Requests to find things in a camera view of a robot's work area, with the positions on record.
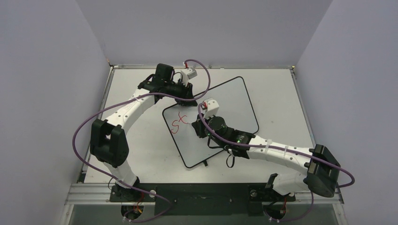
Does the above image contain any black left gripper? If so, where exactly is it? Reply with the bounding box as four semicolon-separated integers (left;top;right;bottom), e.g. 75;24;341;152
165;80;197;107

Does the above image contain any white whiteboard black frame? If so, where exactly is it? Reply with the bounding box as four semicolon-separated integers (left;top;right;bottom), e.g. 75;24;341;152
162;76;259;168

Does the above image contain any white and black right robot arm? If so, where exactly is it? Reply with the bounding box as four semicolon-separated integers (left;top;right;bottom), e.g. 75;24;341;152
192;116;340;200

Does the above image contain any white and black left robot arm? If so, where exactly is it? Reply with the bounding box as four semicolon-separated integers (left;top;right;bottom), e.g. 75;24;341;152
90;63;197;202

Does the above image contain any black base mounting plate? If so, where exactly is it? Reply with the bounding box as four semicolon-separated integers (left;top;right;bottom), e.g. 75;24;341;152
109;183;296;219

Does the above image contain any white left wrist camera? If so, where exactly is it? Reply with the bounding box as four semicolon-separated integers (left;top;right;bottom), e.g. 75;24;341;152
180;67;197;86

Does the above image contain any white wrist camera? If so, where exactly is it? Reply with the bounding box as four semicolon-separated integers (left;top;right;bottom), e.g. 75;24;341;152
180;67;197;86
201;98;219;119

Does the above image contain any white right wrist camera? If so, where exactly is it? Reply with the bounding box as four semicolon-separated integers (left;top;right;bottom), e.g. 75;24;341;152
201;98;219;119

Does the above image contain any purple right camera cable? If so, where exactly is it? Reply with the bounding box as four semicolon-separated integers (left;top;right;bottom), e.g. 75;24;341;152
198;102;356;188

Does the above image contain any purple camera cable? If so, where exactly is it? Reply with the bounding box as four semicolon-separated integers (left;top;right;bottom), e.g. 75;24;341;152
72;59;211;223
198;102;356;188

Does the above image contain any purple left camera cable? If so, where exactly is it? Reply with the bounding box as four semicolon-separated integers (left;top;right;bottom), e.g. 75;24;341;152
72;59;211;223

